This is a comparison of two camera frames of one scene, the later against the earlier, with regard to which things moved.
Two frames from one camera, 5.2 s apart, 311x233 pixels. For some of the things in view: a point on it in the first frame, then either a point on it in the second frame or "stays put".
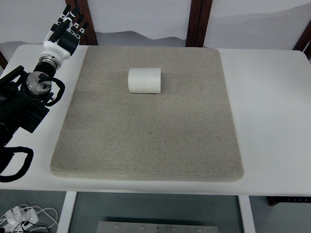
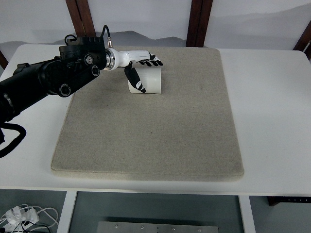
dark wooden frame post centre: x=198 y=15 stays put
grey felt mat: x=184 y=132 stays put
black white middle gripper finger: x=74 y=13 -> x=159 y=62
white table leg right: x=247 y=214 stays put
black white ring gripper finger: x=77 y=23 -> x=154 y=63
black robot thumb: x=59 y=30 -> x=133 y=77
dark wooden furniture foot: x=274 y=200 stays put
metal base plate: x=156 y=226 stays put
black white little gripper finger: x=81 y=31 -> x=148 y=63
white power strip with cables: x=23 y=219 stays put
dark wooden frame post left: x=88 y=37 stays put
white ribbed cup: x=144 y=80 stays put
